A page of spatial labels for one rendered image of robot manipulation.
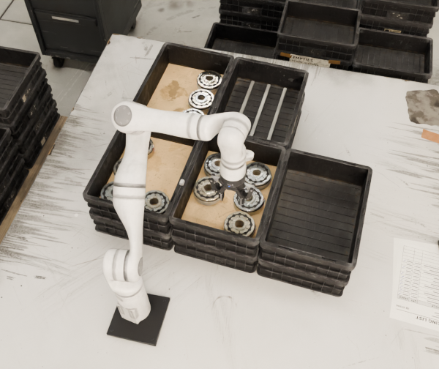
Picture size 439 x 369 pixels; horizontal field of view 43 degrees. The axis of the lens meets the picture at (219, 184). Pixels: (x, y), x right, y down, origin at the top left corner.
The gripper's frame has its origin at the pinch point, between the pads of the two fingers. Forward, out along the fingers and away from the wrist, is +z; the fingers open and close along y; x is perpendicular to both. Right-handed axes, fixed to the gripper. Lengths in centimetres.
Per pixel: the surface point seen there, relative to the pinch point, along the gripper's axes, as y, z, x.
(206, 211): -9.5, 17.4, 3.6
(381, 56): 43, 62, 154
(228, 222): -0.8, 14.4, 0.0
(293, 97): 7, 17, 65
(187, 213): -15.6, 17.4, 1.2
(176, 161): -26.5, 17.4, 21.3
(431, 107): 64, 29, 88
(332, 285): 36.8, 23.7, -7.9
